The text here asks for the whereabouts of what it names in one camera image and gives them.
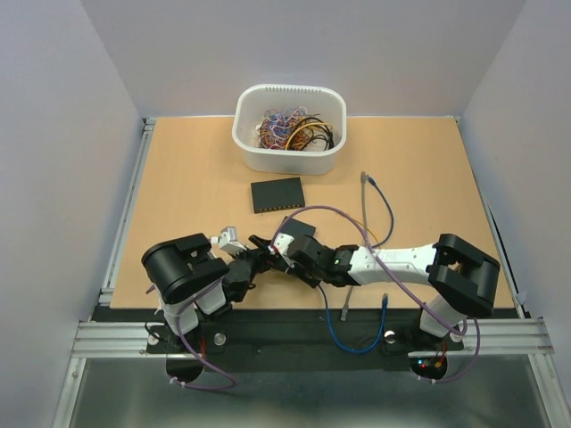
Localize black network switch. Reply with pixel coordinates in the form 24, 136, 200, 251
278, 217, 316, 237
251, 177, 305, 214

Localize blue ethernet cable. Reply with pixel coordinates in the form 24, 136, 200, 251
365, 175, 396, 246
319, 284, 390, 356

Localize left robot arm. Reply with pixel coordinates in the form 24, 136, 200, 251
141, 226, 280, 351

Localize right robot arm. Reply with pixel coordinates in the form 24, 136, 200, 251
274, 233, 500, 348

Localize white plastic tub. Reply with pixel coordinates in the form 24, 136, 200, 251
232, 84, 347, 175

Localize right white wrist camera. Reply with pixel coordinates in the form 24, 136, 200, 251
269, 233, 294, 256

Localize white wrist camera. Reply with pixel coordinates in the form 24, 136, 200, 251
210, 226, 246, 257
269, 233, 294, 256

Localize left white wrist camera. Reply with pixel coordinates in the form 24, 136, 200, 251
210, 226, 246, 257

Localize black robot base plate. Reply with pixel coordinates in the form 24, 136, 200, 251
145, 309, 463, 391

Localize tangled coloured wires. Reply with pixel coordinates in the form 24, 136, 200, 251
252, 103, 337, 152

